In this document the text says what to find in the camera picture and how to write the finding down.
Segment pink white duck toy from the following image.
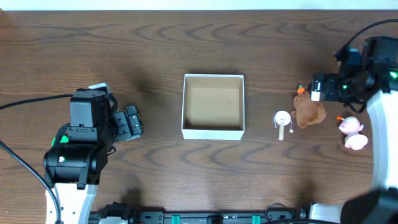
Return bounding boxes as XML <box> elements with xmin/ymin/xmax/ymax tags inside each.
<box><xmin>336</xmin><ymin>116</ymin><xmax>368</xmax><ymax>151</ymax></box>

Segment brown plush capybara toy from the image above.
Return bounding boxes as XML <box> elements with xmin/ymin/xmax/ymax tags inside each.
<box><xmin>291</xmin><ymin>85</ymin><xmax>326</xmax><ymax>129</ymax></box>

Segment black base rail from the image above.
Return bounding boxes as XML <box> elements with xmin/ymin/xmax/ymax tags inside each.
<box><xmin>88</xmin><ymin>202</ymin><xmax>309</xmax><ymax>224</ymax></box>

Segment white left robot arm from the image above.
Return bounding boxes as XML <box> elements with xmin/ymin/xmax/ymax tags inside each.
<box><xmin>43</xmin><ymin>105</ymin><xmax>143</xmax><ymax>223</ymax></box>

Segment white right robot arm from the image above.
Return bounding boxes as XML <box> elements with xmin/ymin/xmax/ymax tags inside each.
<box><xmin>309</xmin><ymin>70</ymin><xmax>397</xmax><ymax>223</ymax></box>

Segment green round bottle cap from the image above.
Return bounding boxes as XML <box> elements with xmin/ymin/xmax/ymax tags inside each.
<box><xmin>52</xmin><ymin>134</ymin><xmax>68</xmax><ymax>146</ymax></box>

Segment white cardboard box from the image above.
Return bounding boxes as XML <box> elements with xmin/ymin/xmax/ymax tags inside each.
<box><xmin>181</xmin><ymin>74</ymin><xmax>245</xmax><ymax>141</ymax></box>

